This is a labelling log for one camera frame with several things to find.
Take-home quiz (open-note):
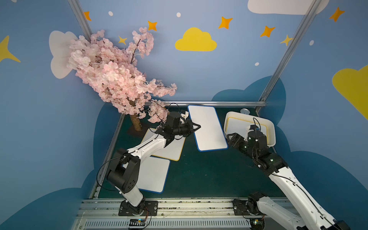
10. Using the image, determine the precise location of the blue-framed whiteboard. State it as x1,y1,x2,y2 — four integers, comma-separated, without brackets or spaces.
137,157,170,194
188,105,228,152

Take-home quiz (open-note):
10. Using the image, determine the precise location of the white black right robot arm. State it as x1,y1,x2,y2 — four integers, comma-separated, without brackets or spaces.
226,128,350,230

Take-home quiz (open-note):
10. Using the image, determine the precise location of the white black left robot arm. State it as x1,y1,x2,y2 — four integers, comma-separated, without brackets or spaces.
105,112,201,209

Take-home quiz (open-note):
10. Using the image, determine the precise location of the white plastic storage box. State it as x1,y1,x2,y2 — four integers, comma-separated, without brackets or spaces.
223,111,277,148

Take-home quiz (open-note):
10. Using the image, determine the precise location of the right round circuit board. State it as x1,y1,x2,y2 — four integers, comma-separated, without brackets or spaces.
250,218,265,230

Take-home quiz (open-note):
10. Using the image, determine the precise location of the pink artificial blossom tree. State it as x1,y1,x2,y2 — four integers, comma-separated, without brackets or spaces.
67,27,177,123

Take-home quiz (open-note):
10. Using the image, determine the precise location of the left green circuit board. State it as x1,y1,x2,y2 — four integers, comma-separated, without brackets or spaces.
128,218,147,230

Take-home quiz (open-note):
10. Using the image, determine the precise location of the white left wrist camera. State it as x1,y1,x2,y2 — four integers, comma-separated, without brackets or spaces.
181,111,189,120

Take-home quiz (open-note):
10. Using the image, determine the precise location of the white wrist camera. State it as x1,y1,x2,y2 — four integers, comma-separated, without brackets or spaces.
181,111,189,120
246,124,258,134

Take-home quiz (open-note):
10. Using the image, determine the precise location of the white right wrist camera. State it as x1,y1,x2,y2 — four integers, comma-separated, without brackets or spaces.
246,124,258,134

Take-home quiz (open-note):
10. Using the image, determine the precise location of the right aluminium corner post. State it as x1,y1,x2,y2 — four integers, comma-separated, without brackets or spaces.
255,0,323,114

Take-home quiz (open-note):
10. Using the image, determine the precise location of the aluminium corner post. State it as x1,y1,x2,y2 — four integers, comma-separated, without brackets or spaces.
68,0,92,41
255,0,323,114

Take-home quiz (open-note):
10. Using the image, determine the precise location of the horizontal aluminium back rail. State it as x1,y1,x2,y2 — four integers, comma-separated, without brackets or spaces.
163,101,266,107

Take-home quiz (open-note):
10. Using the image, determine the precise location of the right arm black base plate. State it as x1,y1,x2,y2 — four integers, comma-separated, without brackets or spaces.
232,199,263,216

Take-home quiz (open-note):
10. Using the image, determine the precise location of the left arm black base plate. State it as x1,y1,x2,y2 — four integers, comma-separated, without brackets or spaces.
118,200,158,216

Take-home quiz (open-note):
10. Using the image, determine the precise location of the aluminium front rail frame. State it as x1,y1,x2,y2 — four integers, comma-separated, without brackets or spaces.
72,197,283,230

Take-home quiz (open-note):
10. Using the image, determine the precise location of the left aluminium corner post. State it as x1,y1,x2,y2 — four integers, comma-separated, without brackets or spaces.
68,0,92,41

